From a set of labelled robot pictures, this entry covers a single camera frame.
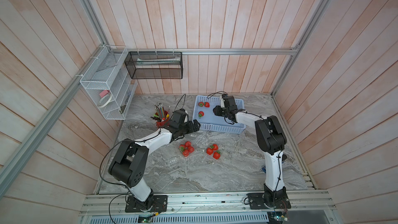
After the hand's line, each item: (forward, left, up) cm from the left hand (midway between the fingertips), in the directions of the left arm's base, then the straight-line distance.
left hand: (195, 128), depth 91 cm
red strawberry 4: (-11, -9, -6) cm, 16 cm away
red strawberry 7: (+24, -9, -5) cm, 26 cm away
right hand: (+19, -13, -3) cm, 23 cm away
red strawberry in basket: (+16, -4, -6) cm, 18 cm away
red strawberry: (-9, +8, -7) cm, 14 cm away
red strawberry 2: (-11, +2, -5) cm, 12 cm away
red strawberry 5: (-14, -13, -6) cm, 20 cm away
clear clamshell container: (-9, -18, -7) cm, 21 cm away
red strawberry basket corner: (+24, -4, -5) cm, 25 cm away
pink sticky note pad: (+10, +49, +20) cm, 54 cm away
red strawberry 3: (-13, +5, -6) cm, 15 cm away
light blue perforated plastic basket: (+5, -11, -2) cm, 12 cm away
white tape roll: (+6, +49, +18) cm, 52 cm away
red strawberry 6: (-9, -12, -6) cm, 16 cm away
